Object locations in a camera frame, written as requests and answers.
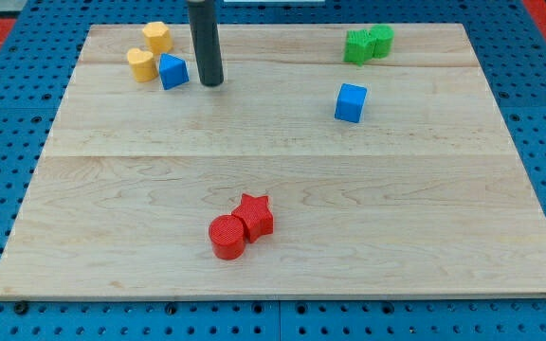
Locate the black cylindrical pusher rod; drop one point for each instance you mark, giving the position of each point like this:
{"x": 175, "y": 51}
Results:
{"x": 206, "y": 45}

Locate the red star block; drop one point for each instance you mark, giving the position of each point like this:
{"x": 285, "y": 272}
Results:
{"x": 256, "y": 216}

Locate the red cylinder block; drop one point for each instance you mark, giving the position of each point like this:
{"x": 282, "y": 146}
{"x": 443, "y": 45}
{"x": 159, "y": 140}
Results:
{"x": 226, "y": 234}

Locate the green cylinder block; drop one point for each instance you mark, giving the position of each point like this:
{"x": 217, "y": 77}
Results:
{"x": 383, "y": 36}

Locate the blue cube block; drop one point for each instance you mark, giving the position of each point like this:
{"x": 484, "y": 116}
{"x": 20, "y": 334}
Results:
{"x": 350, "y": 102}

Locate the yellow heart block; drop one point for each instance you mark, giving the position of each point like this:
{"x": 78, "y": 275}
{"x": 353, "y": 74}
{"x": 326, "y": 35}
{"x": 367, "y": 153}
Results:
{"x": 142, "y": 64}

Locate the green star block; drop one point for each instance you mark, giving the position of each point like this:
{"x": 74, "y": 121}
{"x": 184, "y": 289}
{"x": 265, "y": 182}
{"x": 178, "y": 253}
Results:
{"x": 359, "y": 46}

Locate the yellow hexagon block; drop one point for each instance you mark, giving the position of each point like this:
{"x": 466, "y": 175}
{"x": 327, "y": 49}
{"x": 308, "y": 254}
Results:
{"x": 157, "y": 37}

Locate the light wooden board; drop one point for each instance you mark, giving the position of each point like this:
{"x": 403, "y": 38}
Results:
{"x": 424, "y": 198}

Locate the blue triangle block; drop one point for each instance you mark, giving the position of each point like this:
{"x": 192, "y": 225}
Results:
{"x": 173, "y": 71}

